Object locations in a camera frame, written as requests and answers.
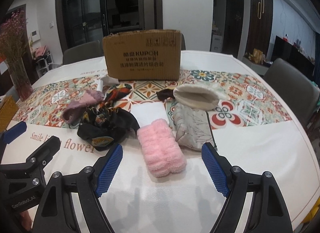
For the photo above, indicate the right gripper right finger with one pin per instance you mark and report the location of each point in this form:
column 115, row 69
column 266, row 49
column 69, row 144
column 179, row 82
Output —
column 268, row 211

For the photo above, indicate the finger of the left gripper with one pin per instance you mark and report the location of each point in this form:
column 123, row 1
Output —
column 42, row 155
column 8, row 136

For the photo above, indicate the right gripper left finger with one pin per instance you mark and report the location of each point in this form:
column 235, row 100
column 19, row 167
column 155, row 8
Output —
column 56, row 212

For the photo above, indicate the black patterned scarf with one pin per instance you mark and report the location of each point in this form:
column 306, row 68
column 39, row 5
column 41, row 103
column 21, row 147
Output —
column 105, row 125

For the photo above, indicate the white tissue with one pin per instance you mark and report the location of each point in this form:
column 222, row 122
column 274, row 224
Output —
column 146, row 113

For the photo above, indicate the grey floral fabric pouch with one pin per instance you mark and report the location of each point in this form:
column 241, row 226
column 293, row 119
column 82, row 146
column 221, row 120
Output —
column 192, row 127

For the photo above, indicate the pink fluffy towel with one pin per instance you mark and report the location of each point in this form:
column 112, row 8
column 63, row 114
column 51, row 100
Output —
column 161, row 152

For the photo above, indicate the cream fleece pouch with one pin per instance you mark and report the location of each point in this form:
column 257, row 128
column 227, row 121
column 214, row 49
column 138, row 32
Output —
column 196, row 96

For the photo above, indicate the dark brown scrunchie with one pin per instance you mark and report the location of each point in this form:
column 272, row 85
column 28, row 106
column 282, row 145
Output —
column 165, row 94

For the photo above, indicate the brown cardboard box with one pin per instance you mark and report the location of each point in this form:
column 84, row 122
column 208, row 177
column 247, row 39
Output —
column 143, row 55

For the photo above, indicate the yellow woven box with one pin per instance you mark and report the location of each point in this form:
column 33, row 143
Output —
column 8, row 109

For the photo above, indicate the glass vase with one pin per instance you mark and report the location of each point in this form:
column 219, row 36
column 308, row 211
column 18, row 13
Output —
column 19, row 78

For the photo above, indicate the white shoe rack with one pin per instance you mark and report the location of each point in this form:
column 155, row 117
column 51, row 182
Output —
column 45, row 64

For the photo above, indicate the white crumpled paper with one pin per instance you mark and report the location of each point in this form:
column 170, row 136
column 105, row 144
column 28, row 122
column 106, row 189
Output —
column 106, row 81

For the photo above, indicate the pink dried flowers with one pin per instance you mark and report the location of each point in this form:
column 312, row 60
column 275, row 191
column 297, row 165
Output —
column 13, row 45

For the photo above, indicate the patterned white tablecloth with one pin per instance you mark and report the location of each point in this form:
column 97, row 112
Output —
column 252, row 127

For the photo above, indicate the grey chair far left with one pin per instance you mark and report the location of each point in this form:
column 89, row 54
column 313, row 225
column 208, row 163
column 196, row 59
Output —
column 82, row 52

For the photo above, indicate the grey chair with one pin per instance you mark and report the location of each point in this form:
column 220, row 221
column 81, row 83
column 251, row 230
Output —
column 297, row 91
column 82, row 52
column 183, row 46

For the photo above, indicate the grey chair right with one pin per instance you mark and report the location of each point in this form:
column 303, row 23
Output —
column 297, row 91

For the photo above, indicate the white tv cabinet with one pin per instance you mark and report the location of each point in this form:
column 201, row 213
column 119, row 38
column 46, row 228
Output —
column 259, row 69

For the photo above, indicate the glass sliding door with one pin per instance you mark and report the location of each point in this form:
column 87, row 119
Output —
column 83, row 21

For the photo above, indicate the black television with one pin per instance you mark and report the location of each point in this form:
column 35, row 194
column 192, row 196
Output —
column 284, row 50

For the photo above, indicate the grey chair far middle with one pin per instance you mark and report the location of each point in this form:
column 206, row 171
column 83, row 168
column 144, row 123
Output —
column 183, row 46

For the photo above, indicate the dark wooden door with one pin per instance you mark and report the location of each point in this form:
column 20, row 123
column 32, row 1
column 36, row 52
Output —
column 233, row 27

